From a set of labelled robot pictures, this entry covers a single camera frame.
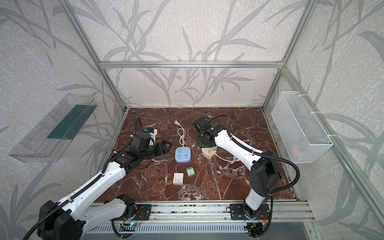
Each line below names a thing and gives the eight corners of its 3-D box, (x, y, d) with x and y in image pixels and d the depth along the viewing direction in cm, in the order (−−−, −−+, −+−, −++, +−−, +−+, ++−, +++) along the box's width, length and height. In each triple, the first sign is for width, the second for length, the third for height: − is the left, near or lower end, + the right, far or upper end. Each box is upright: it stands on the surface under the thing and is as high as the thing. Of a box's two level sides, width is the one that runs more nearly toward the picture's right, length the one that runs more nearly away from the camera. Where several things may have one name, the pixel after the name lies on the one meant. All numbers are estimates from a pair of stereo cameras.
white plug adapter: (173, 184, 85) (172, 182, 82) (174, 175, 88) (173, 173, 86) (183, 184, 85) (182, 182, 82) (183, 175, 88) (183, 173, 86)
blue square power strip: (174, 162, 93) (173, 160, 90) (176, 149, 99) (175, 146, 96) (190, 162, 93) (190, 160, 90) (191, 149, 99) (190, 146, 96)
